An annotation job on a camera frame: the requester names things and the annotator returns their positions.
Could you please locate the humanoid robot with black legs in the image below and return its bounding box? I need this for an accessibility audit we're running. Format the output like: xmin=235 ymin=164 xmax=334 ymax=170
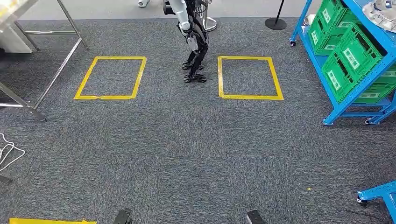
xmin=162 ymin=0 xmax=212 ymax=84

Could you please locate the chrome stand base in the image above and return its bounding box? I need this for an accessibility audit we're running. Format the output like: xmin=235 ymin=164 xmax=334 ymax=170
xmin=201 ymin=15 xmax=218 ymax=33

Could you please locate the yellow tape square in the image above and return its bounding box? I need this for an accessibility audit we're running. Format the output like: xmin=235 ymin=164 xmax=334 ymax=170
xmin=73 ymin=56 xmax=147 ymax=101

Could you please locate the black right robot foot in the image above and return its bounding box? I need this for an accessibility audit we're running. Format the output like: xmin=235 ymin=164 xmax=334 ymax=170
xmin=246 ymin=210 xmax=267 ymax=224

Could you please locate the blue steel shelf rack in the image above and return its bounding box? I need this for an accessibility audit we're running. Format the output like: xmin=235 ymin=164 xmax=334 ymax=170
xmin=356 ymin=181 xmax=396 ymax=224
xmin=289 ymin=0 xmax=396 ymax=126

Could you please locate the green plastic crate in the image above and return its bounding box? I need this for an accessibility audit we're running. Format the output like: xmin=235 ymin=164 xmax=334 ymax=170
xmin=354 ymin=65 xmax=396 ymax=105
xmin=316 ymin=0 xmax=360 ymax=29
xmin=321 ymin=52 xmax=370 ymax=103
xmin=335 ymin=23 xmax=388 ymax=82
xmin=308 ymin=14 xmax=343 ymax=57

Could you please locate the silver-grey wheel cover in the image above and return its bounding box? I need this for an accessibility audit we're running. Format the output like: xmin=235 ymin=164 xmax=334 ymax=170
xmin=362 ymin=0 xmax=396 ymax=33

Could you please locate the black stanchion post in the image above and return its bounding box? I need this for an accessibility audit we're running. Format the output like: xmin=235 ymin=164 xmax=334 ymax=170
xmin=264 ymin=0 xmax=288 ymax=31

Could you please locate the white cable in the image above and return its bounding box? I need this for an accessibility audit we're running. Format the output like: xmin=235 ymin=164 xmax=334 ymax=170
xmin=0 ymin=133 xmax=26 ymax=173

